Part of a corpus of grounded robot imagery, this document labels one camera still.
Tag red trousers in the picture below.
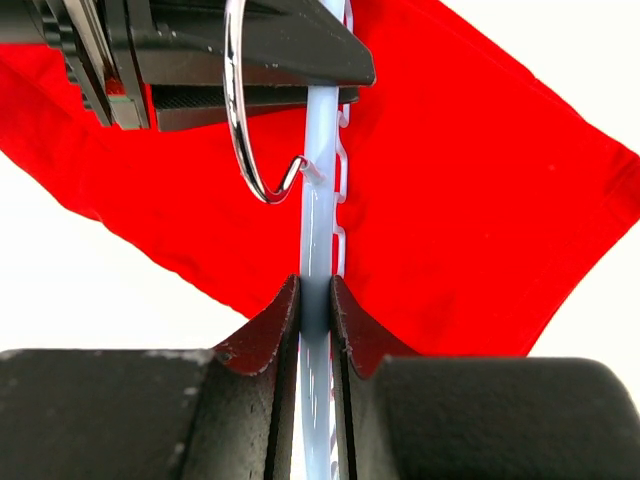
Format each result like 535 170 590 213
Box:
1 1 639 355

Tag light blue hanger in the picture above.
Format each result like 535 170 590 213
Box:
222 0 356 480

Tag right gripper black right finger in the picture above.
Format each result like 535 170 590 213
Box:
329 277 639 479

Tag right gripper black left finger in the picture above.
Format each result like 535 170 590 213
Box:
1 276 300 479

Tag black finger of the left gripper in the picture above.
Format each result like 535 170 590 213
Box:
126 1 376 86
151 85 308 132

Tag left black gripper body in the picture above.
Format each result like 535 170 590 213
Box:
1 1 150 130

